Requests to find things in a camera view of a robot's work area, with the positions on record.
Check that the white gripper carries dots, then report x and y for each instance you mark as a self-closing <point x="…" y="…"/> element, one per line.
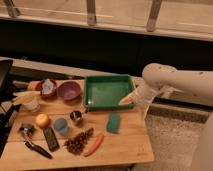
<point x="142" y="96"/>

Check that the yellow red apple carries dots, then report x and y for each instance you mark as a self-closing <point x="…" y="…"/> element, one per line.
<point x="42" y="120"/>

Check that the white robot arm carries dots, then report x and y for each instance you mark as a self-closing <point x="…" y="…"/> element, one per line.
<point x="155" y="78"/>

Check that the green plastic tray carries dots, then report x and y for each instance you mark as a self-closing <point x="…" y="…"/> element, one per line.
<point x="105" y="92"/>

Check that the green sponge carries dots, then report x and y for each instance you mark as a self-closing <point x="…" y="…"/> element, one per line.
<point x="113" y="123"/>

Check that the orange carrot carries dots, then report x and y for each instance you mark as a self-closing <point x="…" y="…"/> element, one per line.
<point x="95" y="146"/>

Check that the small metal cup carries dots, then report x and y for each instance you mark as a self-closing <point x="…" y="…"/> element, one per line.
<point x="76" y="116"/>

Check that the purple bowl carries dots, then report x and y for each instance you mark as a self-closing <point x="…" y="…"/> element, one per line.
<point x="68" y="90"/>

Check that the brown pine cone cluster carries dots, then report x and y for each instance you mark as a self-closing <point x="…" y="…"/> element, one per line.
<point x="77" y="144"/>

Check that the blue plastic cup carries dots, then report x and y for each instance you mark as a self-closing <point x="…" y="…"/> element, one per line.
<point x="61" y="126"/>

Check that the red bowl with white cloth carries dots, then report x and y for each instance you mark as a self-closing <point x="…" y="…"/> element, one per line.
<point x="47" y="88"/>

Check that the black remote control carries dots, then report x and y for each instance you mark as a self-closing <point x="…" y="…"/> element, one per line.
<point x="51" y="139"/>

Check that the white mug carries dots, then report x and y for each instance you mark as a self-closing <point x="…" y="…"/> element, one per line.
<point x="32" y="104"/>

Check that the brown bread roll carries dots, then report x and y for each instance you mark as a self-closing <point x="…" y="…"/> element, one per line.
<point x="32" y="85"/>

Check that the black chair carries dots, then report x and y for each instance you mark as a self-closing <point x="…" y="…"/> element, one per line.
<point x="6" y="108"/>

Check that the black handled can opener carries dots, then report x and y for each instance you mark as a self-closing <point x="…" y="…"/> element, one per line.
<point x="26" y="130"/>

